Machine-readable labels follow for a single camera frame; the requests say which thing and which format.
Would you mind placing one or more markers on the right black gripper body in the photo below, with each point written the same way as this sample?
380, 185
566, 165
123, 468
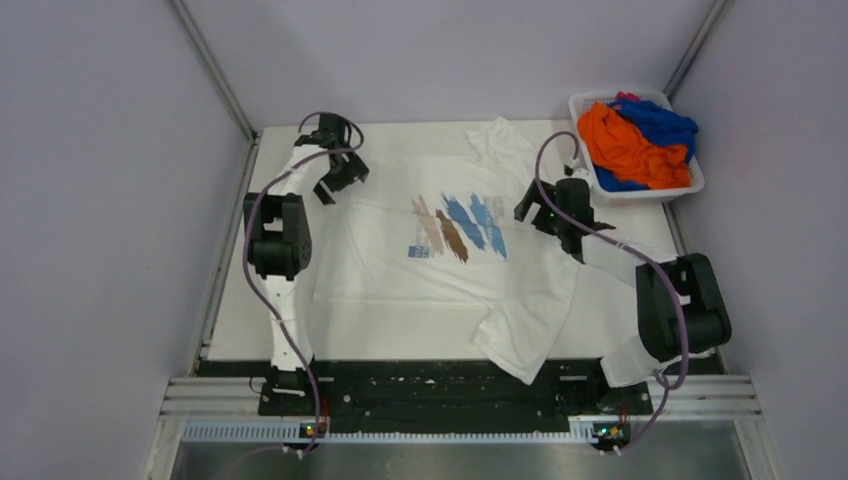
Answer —
550, 220

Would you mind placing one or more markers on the left corner metal post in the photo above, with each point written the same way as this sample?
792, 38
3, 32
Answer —
211, 67

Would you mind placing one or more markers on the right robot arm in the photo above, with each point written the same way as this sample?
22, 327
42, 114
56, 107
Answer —
680, 310

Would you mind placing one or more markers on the corner metal post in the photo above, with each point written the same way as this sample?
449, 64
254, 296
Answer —
211, 67
713, 17

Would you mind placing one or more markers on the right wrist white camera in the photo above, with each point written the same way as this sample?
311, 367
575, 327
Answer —
578, 172

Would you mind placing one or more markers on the white printed t-shirt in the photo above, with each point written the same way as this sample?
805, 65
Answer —
438, 231

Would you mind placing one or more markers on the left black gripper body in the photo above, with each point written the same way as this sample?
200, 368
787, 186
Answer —
346, 171

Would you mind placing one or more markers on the orange t-shirt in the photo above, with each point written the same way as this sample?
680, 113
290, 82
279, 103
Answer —
617, 146

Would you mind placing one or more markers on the blue t-shirt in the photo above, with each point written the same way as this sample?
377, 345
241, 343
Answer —
660, 126

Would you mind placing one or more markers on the right corner metal post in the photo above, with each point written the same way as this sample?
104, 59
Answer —
713, 17

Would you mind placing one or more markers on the pink t-shirt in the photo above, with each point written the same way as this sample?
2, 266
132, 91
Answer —
627, 97

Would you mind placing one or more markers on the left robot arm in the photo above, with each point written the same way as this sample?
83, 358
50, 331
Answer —
282, 222

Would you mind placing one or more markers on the white plastic basket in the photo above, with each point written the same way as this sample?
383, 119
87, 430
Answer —
578, 104

